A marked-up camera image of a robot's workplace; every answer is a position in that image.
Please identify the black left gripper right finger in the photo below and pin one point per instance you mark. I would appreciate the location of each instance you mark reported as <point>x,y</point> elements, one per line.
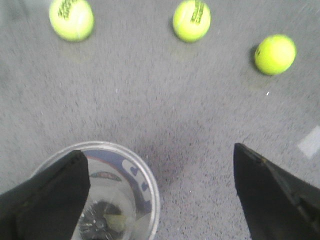
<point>276,204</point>

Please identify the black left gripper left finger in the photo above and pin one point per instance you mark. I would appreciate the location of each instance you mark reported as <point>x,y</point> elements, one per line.
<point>49,204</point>

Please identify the white blue tennis ball can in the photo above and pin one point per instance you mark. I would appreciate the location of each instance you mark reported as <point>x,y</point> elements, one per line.
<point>123,202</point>

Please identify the tennis ball with Wilson print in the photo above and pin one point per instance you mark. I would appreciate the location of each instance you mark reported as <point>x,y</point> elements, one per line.
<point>275,54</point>

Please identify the right tennis ball Roland Garros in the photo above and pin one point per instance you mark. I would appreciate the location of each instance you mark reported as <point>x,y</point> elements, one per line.
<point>72,20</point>

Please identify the tennis ball roland garros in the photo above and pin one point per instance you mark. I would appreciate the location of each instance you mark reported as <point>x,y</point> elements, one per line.
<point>191,20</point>
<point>72,20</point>

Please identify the middle tennis ball Roland Garros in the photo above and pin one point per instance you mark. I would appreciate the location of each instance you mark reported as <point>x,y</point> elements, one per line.
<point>191,20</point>

